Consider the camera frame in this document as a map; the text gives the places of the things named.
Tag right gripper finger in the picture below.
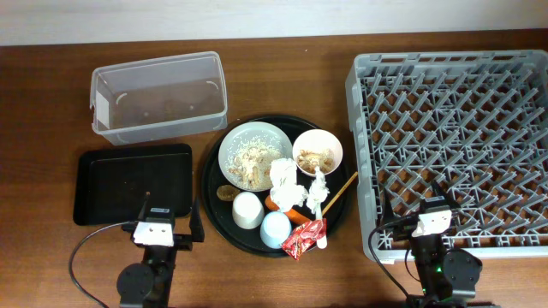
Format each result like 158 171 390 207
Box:
381 188 395 224
431 181 461 210

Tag grey dishwasher rack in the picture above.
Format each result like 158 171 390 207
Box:
345 50 547 264

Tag brown walnut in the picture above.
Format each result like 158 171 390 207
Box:
216 185 241 202

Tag light blue cup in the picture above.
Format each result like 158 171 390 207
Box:
259 211 292 249

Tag white plastic fork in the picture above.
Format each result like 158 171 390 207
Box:
315 205 327 249

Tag clear plastic bin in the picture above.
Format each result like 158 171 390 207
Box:
89 51 228 145

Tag pink bowl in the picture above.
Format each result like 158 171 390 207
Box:
292 129 343 176

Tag orange carrot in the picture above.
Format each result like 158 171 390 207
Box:
265 196 310 226

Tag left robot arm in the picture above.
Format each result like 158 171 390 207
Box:
116 192 205 308

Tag black rectangular tray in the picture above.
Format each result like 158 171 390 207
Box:
73 144 193 226

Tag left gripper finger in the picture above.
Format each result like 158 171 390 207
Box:
137 192 150 221
189 198 205 242

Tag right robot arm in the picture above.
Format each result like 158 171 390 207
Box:
371 181 483 307

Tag red snack wrapper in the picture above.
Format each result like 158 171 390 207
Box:
281 218 326 260

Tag food scraps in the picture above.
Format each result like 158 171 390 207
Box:
296 149 335 175

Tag wooden chopstick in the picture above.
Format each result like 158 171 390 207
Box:
322 171 358 216

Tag small white tissue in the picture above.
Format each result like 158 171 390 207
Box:
306 167 330 216

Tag grey plate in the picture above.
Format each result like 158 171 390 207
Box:
217 121 292 192

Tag large white tissue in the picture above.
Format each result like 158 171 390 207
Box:
270 158 308 212

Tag rice and peanut shells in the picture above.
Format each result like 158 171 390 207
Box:
221 136 283 191

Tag round black serving tray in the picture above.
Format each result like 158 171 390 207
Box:
200 114 353 258

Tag white cup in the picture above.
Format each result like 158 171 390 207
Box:
232 192 265 229

